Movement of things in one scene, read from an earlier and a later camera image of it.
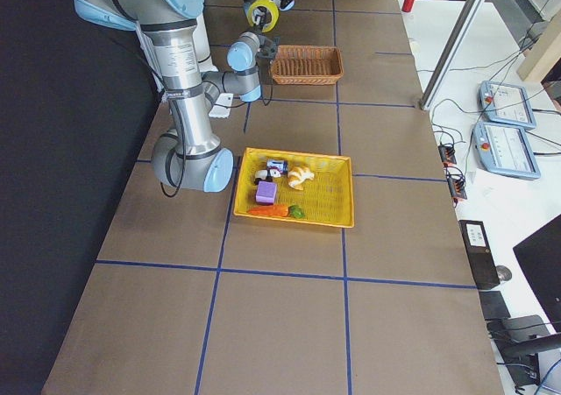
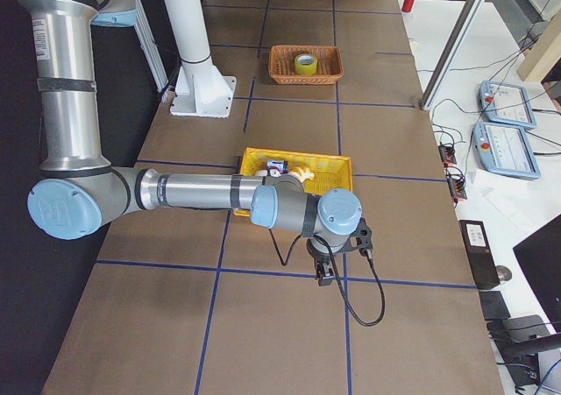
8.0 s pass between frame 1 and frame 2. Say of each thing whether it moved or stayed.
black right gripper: moved
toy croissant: stayed
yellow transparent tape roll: moved
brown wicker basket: stayed
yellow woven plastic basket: stayed
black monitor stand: stayed
